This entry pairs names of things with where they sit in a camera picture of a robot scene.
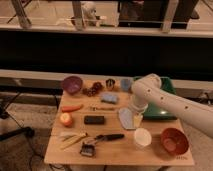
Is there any light blue towel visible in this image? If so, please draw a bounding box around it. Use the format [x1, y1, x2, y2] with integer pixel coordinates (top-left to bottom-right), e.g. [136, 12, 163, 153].
[118, 108, 135, 130]

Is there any small metal cup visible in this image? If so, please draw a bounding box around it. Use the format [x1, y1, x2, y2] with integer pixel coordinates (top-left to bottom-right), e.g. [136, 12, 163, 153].
[105, 79, 115, 90]

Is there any blue sponge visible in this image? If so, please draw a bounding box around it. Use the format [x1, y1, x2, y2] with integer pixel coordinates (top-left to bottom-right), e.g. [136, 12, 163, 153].
[100, 93, 118, 104]

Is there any orange carrot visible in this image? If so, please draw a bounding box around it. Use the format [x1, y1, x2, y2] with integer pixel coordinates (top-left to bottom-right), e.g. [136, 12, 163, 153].
[61, 104, 83, 113]

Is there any red bowl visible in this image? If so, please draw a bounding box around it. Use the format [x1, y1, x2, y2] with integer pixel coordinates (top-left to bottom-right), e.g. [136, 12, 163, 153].
[160, 128, 189, 156]

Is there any orange apple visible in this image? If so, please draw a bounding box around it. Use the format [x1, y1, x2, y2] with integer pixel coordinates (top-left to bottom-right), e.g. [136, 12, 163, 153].
[60, 113, 73, 127]

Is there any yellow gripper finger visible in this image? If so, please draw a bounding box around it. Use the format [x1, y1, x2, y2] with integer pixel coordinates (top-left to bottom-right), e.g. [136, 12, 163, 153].
[133, 114, 143, 128]

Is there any light blue cup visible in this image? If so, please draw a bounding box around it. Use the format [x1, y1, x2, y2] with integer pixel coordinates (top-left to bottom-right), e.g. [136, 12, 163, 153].
[120, 79, 132, 92]

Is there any black rectangular block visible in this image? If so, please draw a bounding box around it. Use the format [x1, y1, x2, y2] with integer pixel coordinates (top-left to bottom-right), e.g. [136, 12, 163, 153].
[84, 116, 105, 125]

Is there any purple bowl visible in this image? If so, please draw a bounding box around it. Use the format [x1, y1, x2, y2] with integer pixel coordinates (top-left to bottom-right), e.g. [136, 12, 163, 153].
[61, 76, 83, 95]

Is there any small metal utensil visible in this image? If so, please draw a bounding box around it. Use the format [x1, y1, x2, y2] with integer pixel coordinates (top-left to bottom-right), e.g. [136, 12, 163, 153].
[89, 106, 115, 111]

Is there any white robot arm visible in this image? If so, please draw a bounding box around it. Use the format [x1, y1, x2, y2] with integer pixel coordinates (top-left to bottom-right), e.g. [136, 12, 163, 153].
[129, 74, 213, 139]

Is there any green plastic tray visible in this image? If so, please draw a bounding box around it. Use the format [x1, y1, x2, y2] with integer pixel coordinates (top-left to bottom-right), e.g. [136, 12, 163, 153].
[133, 76, 179, 121]

